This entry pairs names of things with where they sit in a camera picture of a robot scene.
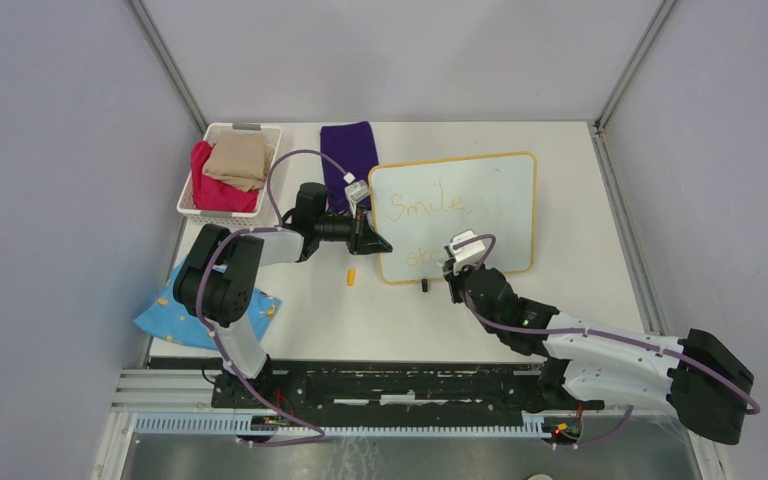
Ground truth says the blue patterned cloth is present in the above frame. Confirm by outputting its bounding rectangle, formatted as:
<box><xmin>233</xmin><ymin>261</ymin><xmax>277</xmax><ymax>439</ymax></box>
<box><xmin>134</xmin><ymin>280</ymin><xmax>282</xmax><ymax>350</ymax></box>

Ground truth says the beige cloth in basket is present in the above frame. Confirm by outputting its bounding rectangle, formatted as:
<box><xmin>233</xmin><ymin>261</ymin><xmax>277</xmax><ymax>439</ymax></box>
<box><xmin>202</xmin><ymin>131</ymin><xmax>274</xmax><ymax>191</ymax></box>

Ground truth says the red cloth in basket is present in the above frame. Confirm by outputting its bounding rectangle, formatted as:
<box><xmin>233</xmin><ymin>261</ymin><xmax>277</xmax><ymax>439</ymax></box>
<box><xmin>190</xmin><ymin>141</ymin><xmax>259</xmax><ymax>213</ymax></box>

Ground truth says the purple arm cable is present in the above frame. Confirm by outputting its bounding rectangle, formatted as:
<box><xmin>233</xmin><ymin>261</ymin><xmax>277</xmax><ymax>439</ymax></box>
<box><xmin>448</xmin><ymin>233</ymin><xmax>762</xmax><ymax>450</ymax></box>
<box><xmin>195</xmin><ymin>150</ymin><xmax>327</xmax><ymax>448</ymax></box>

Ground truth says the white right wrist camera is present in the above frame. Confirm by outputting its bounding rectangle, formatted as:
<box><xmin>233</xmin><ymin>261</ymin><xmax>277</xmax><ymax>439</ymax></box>
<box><xmin>442</xmin><ymin>230</ymin><xmax>496</xmax><ymax>274</ymax></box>

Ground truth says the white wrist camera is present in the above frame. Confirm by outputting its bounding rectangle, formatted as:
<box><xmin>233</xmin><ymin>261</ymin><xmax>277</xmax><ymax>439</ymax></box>
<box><xmin>344</xmin><ymin>180</ymin><xmax>371</xmax><ymax>215</ymax></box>
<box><xmin>442</xmin><ymin>230</ymin><xmax>496</xmax><ymax>274</ymax></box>

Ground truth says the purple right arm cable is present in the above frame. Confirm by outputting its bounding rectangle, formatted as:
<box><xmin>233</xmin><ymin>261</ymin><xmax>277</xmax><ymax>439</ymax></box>
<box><xmin>448</xmin><ymin>233</ymin><xmax>762</xmax><ymax>450</ymax></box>

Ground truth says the white perforated plastic basket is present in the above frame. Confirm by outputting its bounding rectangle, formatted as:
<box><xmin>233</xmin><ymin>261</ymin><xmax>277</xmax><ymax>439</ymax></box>
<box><xmin>177</xmin><ymin>123</ymin><xmax>282</xmax><ymax>227</ymax></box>

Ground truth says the purple folded cloth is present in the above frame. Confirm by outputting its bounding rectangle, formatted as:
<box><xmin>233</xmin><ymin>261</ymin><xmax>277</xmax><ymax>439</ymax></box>
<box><xmin>320</xmin><ymin>121</ymin><xmax>379</xmax><ymax>212</ymax></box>

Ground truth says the yellow framed whiteboard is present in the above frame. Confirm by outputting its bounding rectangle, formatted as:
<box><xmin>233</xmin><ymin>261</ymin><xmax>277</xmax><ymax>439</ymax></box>
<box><xmin>368</xmin><ymin>151</ymin><xmax>537</xmax><ymax>284</ymax></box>

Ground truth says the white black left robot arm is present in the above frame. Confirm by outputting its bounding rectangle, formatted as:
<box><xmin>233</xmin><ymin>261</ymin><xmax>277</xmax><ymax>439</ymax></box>
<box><xmin>173</xmin><ymin>182</ymin><xmax>393</xmax><ymax>408</ymax></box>

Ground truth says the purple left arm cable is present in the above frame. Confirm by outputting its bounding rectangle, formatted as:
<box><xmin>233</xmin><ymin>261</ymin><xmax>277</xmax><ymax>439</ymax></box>
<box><xmin>195</xmin><ymin>150</ymin><xmax>327</xmax><ymax>448</ymax></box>

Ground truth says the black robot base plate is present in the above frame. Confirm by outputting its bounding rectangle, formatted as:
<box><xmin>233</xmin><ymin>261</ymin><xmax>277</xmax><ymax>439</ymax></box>
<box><xmin>211</xmin><ymin>360</ymin><xmax>605</xmax><ymax>428</ymax></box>

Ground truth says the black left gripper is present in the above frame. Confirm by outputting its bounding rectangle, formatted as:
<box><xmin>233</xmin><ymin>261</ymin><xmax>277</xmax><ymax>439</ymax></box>
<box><xmin>316</xmin><ymin>205</ymin><xmax>392</xmax><ymax>257</ymax></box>

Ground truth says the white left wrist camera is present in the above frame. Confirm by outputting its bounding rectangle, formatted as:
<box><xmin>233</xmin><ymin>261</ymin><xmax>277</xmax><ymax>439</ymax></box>
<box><xmin>344</xmin><ymin>180</ymin><xmax>371</xmax><ymax>215</ymax></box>

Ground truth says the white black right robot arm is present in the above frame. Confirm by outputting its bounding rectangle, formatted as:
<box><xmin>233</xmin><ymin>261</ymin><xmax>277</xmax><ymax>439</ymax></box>
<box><xmin>442</xmin><ymin>260</ymin><xmax>760</xmax><ymax>445</ymax></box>

